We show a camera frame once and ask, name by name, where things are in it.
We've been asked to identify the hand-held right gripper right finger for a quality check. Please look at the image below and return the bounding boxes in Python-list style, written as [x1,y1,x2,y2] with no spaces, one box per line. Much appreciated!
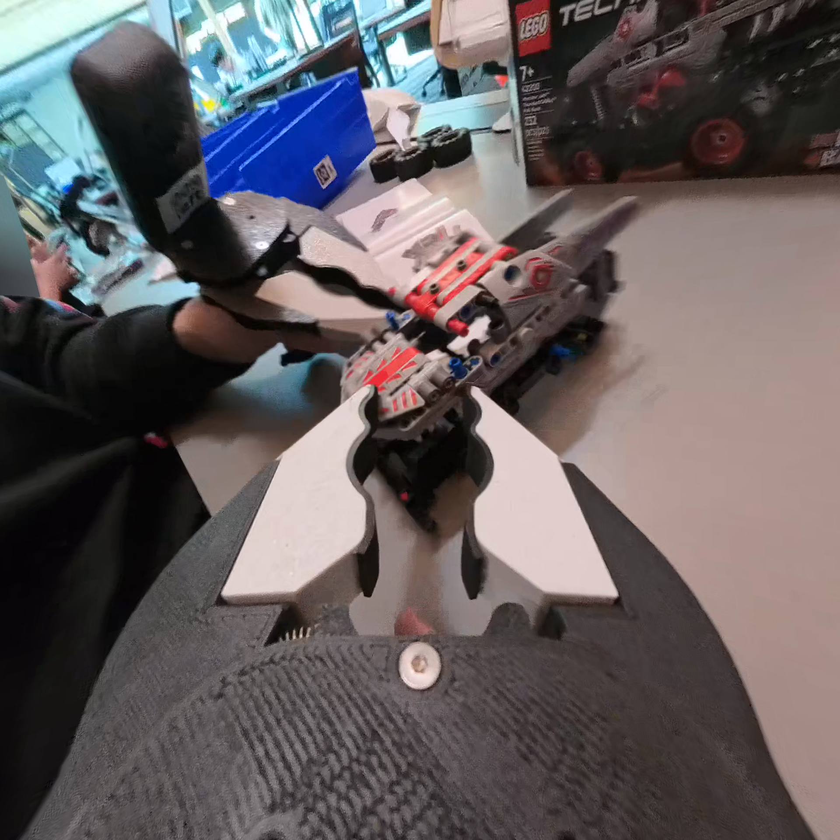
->
[461,386,621,605]

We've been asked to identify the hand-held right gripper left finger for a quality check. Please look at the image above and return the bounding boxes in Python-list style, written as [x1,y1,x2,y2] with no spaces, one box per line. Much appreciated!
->
[220,386,382,606]

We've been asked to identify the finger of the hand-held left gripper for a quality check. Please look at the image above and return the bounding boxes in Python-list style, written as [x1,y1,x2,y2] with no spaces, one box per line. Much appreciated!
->
[203,269,375,361]
[294,225,409,311]

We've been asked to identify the grey red toy brick truck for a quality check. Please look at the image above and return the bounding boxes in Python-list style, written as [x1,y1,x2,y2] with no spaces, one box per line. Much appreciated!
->
[340,193,641,534]

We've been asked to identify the person's left forearm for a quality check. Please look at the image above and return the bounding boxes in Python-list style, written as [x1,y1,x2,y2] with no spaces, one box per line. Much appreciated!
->
[0,295,263,437]

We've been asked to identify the grey desk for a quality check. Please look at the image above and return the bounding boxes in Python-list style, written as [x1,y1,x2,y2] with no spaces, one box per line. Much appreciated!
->
[98,92,840,840]

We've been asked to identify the person's left hand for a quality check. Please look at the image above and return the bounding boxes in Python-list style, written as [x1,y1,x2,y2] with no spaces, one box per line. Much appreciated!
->
[172,294,291,366]

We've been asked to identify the plain blue plastic bin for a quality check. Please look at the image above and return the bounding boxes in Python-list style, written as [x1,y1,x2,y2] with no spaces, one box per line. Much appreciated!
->
[199,105,277,198]

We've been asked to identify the white instruction booklet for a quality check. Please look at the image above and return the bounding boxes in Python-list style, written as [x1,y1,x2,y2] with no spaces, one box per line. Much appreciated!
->
[335,178,503,263]

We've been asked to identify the blue plastic bin with tag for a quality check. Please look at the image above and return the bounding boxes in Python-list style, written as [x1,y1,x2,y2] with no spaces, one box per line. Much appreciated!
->
[238,69,379,211]

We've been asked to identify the white crumpled paper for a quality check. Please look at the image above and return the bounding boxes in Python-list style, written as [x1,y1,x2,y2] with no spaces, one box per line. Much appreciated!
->
[363,88,425,152]

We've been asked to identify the person's dark clothing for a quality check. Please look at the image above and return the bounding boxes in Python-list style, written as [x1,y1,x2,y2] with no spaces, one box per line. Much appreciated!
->
[0,374,211,840]

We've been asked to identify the cardboard box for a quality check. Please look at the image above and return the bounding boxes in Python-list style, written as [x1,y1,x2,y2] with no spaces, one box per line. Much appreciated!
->
[432,0,521,68]

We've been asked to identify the black toy truck box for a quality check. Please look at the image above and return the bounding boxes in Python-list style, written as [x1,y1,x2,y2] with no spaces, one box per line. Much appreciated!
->
[508,0,840,188]

